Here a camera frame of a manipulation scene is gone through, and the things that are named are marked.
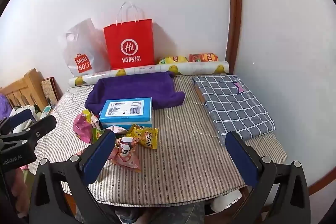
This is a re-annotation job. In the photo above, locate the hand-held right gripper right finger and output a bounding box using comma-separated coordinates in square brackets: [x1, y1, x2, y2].
[224, 131, 311, 224]

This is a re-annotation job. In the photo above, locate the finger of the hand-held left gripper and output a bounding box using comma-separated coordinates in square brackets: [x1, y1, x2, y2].
[0, 114, 57, 147]
[0, 109, 34, 136]

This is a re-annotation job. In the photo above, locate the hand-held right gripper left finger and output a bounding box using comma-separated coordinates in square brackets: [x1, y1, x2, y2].
[28, 130, 124, 224]

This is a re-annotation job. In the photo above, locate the green snack packet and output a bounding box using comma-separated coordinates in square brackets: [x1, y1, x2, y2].
[91, 126, 105, 142]

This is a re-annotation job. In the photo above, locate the magenta snack packet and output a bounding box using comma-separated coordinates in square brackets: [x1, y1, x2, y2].
[73, 112, 93, 144]

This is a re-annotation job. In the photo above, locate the yellow snack packet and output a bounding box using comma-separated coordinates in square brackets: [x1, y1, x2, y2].
[127, 124, 159, 150]

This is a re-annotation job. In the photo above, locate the purple fabric storage basket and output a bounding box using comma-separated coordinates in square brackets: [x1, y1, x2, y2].
[84, 70, 186, 116]

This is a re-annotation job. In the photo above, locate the purple plush toy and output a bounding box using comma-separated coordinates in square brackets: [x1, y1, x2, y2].
[0, 93, 12, 120]

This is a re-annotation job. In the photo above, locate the wooden headboard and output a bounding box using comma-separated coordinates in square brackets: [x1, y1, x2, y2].
[0, 68, 49, 114]

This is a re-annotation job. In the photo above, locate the pale pink cartoon snack packet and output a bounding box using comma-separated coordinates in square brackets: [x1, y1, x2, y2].
[110, 135, 142, 175]

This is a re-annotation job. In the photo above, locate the framed picture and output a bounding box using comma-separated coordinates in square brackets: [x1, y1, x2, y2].
[41, 77, 60, 109]

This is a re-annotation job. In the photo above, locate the pale beige snack packet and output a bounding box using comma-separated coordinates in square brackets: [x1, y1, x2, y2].
[105, 125, 128, 135]

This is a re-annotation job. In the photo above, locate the white bucket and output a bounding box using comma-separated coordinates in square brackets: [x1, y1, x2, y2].
[210, 189, 243, 214]

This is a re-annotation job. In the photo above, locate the blue tissue pack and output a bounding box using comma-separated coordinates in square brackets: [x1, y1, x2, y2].
[98, 97, 153, 130]

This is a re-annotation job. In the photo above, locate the grey checked folded cloth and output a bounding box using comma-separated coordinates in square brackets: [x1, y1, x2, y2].
[192, 74, 276, 141]

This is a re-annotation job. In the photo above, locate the striped mattress pad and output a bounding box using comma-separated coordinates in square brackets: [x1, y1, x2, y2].
[28, 74, 288, 205]

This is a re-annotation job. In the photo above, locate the wooden board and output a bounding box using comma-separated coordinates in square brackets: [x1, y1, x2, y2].
[194, 81, 208, 106]

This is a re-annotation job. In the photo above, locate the white plastic shopping bag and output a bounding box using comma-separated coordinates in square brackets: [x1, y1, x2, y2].
[61, 18, 112, 77]

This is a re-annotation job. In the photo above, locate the wooden baseboard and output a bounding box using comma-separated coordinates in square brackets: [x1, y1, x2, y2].
[307, 161, 334, 197]

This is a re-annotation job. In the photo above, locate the orange chips bag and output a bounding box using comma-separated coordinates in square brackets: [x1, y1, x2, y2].
[188, 53, 219, 63]

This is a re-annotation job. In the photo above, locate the fruit-print paper roll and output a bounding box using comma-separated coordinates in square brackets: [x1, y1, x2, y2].
[69, 60, 230, 87]

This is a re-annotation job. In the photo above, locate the red paper shopping bag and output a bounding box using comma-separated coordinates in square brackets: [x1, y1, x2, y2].
[103, 1, 155, 70]

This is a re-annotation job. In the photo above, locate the yellow chips bag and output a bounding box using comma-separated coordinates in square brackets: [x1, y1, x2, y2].
[158, 55, 189, 65]

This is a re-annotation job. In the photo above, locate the wooden door frame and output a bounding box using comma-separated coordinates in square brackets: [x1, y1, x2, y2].
[226, 0, 242, 75]

